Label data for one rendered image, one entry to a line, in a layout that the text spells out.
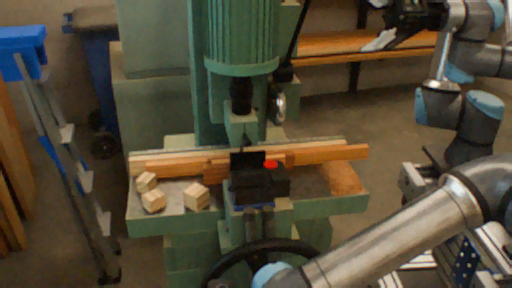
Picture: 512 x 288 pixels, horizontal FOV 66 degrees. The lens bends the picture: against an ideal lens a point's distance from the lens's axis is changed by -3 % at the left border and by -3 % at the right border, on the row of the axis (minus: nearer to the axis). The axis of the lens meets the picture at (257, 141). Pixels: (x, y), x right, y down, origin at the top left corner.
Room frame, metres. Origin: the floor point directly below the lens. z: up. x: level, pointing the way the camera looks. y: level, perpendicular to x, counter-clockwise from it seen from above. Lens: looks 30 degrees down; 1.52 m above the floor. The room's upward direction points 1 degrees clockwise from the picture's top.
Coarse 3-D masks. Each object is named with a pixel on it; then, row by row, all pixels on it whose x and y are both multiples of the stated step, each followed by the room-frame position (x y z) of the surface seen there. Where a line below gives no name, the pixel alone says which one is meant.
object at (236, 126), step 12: (228, 108) 0.95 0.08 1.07; (252, 108) 0.96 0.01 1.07; (228, 120) 0.91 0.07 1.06; (240, 120) 0.89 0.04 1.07; (252, 120) 0.89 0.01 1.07; (228, 132) 0.91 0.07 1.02; (240, 132) 0.88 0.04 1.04; (252, 132) 0.88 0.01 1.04; (240, 144) 0.88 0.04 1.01; (252, 144) 0.88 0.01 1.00
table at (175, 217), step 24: (312, 168) 0.94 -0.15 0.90; (168, 192) 0.81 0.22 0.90; (216, 192) 0.82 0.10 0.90; (312, 192) 0.83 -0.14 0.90; (360, 192) 0.83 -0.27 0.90; (144, 216) 0.72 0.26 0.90; (168, 216) 0.73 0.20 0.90; (192, 216) 0.74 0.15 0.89; (216, 216) 0.75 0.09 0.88; (312, 216) 0.80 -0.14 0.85
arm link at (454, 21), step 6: (450, 0) 0.90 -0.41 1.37; (456, 0) 0.90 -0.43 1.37; (450, 6) 0.88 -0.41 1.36; (456, 6) 0.89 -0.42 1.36; (462, 6) 0.89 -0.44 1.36; (450, 12) 0.88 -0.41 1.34; (456, 12) 0.88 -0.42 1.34; (462, 12) 0.88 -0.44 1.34; (450, 18) 0.87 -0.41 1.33; (456, 18) 0.88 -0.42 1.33; (462, 18) 0.88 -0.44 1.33; (450, 24) 0.88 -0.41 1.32; (456, 24) 0.88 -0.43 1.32; (444, 30) 0.89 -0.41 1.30; (450, 30) 0.90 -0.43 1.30; (456, 30) 0.89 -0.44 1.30
